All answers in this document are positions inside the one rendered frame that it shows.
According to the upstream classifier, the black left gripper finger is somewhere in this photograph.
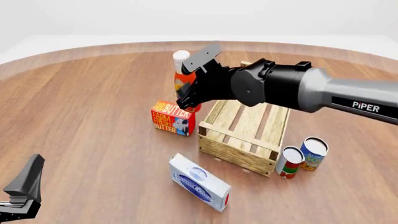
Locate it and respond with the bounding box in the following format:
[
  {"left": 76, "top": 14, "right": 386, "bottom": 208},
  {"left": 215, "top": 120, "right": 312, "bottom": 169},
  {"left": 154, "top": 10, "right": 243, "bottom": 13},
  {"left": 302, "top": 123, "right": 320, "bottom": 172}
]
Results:
[{"left": 2, "top": 153, "right": 45, "bottom": 204}]

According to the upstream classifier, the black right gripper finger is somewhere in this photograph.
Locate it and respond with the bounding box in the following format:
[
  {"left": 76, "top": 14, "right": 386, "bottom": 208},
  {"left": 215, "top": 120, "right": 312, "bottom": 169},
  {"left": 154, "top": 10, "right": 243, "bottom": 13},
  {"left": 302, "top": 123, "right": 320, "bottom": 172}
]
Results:
[{"left": 175, "top": 82, "right": 207, "bottom": 111}]

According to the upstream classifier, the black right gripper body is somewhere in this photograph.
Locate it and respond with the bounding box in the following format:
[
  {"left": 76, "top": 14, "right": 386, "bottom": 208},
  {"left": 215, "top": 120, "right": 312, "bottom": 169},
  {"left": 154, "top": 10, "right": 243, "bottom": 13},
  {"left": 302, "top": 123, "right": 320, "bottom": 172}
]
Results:
[{"left": 195, "top": 59, "right": 238, "bottom": 103}]

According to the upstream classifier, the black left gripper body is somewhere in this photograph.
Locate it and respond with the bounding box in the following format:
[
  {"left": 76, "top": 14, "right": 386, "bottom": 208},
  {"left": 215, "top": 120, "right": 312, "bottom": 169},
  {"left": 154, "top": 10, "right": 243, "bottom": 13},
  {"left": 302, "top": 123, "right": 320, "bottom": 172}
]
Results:
[{"left": 0, "top": 195, "right": 42, "bottom": 220}]

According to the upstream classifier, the red ketchup bottle white cap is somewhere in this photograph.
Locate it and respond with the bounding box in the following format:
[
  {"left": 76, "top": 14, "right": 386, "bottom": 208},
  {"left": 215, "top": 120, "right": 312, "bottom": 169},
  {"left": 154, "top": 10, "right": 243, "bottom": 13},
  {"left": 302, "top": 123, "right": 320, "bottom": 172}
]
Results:
[{"left": 172, "top": 50, "right": 203, "bottom": 113}]

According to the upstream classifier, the wooden slat tray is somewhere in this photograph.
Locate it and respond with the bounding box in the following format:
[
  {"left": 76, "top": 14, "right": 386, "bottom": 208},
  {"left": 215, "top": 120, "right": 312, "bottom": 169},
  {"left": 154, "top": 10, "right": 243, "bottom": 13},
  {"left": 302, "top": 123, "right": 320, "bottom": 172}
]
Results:
[{"left": 197, "top": 60, "right": 292, "bottom": 177}]

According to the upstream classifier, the red butter box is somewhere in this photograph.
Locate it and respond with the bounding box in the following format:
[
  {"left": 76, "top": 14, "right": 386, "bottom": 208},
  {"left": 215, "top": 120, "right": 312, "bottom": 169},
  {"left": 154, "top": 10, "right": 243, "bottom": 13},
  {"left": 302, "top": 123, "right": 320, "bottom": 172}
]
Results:
[{"left": 150, "top": 100, "right": 197, "bottom": 137}]

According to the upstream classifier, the grey plate on black stalk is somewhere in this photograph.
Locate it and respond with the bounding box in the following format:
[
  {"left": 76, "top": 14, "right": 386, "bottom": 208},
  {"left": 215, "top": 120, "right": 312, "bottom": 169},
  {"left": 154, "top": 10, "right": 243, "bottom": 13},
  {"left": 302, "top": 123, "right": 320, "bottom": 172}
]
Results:
[{"left": 181, "top": 44, "right": 223, "bottom": 75}]

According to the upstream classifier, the white and blue food box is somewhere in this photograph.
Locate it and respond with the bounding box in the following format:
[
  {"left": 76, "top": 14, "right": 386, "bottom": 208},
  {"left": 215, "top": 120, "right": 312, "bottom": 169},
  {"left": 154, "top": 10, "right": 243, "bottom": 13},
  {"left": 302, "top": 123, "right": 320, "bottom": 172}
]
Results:
[{"left": 168, "top": 152, "right": 232, "bottom": 213}]

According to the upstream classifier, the tin with tomato print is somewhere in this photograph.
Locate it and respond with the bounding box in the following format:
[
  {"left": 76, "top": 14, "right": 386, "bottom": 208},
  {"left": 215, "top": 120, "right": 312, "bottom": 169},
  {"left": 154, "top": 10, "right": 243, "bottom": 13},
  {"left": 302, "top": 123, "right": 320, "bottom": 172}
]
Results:
[{"left": 275, "top": 146, "right": 306, "bottom": 180}]

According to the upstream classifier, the blue and yellow tin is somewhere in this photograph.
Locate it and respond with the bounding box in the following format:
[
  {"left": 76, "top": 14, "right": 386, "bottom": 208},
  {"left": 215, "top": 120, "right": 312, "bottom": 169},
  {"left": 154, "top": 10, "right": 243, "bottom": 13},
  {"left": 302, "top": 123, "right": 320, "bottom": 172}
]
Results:
[{"left": 299, "top": 136, "right": 330, "bottom": 172}]

